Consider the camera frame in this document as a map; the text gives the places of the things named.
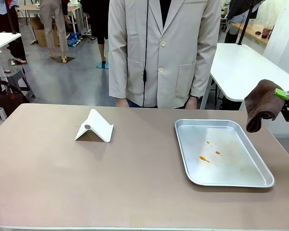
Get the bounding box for brown cloth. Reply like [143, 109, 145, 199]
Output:
[244, 79, 286, 134]

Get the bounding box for person's left hand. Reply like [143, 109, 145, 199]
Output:
[184, 96, 198, 110]

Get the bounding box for person's right hand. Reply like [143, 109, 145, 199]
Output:
[116, 98, 131, 108]

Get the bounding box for large white side table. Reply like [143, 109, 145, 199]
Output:
[199, 42, 289, 110]

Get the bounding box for dark red drink cup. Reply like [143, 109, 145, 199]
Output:
[262, 27, 274, 39]

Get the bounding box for wooden workbench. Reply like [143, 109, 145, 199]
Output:
[231, 23, 270, 45]

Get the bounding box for silver metal tray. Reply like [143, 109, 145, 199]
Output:
[174, 118, 275, 188]

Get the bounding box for black slanted pole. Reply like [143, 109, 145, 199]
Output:
[236, 0, 255, 46]

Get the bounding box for dark hanging fabric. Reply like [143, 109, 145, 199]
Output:
[226, 0, 267, 21]

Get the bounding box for person in beige jacket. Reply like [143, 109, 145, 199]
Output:
[107, 0, 223, 109]

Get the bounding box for black undershirt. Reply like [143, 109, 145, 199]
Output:
[158, 0, 172, 27]

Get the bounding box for blue jeans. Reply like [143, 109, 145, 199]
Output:
[127, 99, 158, 108]

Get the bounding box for teal floor mat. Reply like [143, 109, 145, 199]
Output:
[95, 60, 110, 70]

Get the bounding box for white folded roller stand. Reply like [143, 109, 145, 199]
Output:
[74, 108, 115, 143]

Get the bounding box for person in black clothes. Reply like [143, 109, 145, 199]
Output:
[80, 0, 110, 62]

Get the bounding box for blue plastic bag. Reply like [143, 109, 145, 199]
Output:
[67, 32, 82, 47]

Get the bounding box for white background desk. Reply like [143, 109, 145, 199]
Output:
[16, 4, 90, 37]

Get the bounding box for person in beige trousers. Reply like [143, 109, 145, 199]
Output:
[39, 0, 70, 63]

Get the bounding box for brown cardboard box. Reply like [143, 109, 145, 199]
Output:
[30, 17, 61, 48]

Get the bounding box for dark clothed seated person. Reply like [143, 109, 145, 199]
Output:
[6, 39, 28, 65]

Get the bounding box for grey metal stool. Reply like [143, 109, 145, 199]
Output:
[0, 68, 37, 100]

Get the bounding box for dark maroon bag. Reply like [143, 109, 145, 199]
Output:
[0, 81, 30, 119]

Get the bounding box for black upright pole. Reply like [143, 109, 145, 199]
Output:
[4, 0, 19, 35]

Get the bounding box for small white side table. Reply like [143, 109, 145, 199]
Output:
[0, 32, 22, 54]

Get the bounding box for person in dark red clothes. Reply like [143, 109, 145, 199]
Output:
[0, 0, 18, 33]

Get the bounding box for black cord with inline control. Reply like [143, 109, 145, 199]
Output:
[142, 0, 150, 108]

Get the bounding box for metal floor base plate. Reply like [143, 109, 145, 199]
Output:
[50, 55, 76, 64]

